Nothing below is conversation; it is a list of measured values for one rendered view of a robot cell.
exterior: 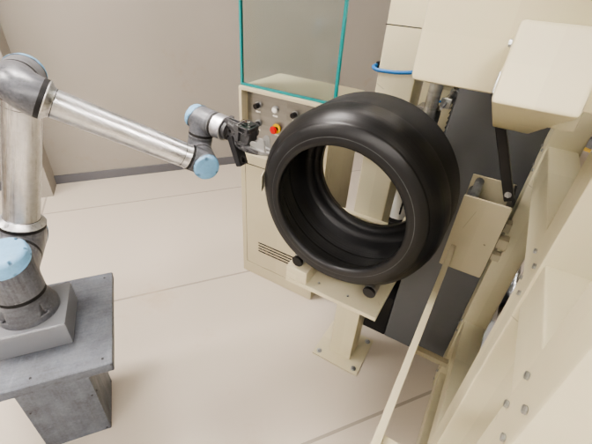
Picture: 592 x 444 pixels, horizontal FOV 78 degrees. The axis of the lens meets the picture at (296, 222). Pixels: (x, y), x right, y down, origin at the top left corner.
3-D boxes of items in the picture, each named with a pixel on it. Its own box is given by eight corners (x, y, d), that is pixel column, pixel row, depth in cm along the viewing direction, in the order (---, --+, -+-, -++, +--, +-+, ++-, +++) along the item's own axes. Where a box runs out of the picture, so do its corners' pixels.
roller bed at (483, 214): (449, 237, 152) (473, 173, 135) (487, 250, 146) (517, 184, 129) (439, 262, 137) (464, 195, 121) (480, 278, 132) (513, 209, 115)
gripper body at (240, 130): (247, 130, 123) (220, 118, 127) (246, 153, 128) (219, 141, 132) (261, 124, 128) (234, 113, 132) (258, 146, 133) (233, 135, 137)
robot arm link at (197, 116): (198, 126, 144) (202, 100, 140) (223, 136, 140) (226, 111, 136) (181, 128, 137) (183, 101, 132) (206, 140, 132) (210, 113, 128)
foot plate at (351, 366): (332, 321, 226) (333, 319, 225) (373, 341, 215) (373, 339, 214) (312, 352, 206) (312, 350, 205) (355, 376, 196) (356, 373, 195)
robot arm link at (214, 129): (208, 139, 133) (225, 132, 140) (218, 144, 132) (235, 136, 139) (208, 116, 128) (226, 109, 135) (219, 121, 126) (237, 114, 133)
